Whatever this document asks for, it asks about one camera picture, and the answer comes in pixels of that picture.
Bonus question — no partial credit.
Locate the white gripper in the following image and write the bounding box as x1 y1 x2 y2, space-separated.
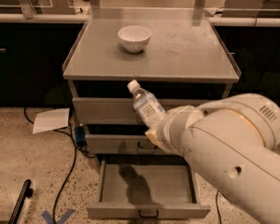
146 105 204 156

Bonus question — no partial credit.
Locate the clear plastic water bottle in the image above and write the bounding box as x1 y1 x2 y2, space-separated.
127 80 166 128

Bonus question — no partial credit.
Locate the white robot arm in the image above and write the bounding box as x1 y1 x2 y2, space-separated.
147 93 280 224

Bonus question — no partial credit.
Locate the middle grey drawer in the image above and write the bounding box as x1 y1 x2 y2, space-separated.
86 134 165 155

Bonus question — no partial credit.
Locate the grey drawer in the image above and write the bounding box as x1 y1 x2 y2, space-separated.
87 156 210 219
72 96 216 127
86 134 165 155

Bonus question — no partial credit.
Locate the bottom grey drawer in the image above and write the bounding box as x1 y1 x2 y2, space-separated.
87 156 210 219

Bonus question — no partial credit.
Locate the top grey drawer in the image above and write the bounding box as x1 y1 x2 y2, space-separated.
72 96 216 127

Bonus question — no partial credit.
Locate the grey metal drawer cabinet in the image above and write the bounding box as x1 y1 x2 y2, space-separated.
63 8 240 162

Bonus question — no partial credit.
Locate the blue power adapter box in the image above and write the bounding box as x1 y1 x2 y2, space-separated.
75 126 86 147

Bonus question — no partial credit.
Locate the white ceramic bowl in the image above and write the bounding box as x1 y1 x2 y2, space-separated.
118 25 151 53

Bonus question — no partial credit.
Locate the white paper sheet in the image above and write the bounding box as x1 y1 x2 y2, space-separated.
33 108 70 133

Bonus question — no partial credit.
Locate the blue tape cross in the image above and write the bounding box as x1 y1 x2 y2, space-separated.
41 208 77 224

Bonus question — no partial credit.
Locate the dark right base cabinet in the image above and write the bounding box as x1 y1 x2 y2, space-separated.
216 26 280 106

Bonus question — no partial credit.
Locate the dark base cabinet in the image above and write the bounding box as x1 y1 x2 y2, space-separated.
0 22 82 106
216 26 280 106

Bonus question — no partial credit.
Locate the black bar on floor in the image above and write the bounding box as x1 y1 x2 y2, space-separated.
8 179 34 224

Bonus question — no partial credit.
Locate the dark left base cabinet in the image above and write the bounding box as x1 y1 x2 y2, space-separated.
0 22 82 106

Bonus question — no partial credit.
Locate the black cable left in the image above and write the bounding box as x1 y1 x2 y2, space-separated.
23 106 95 224

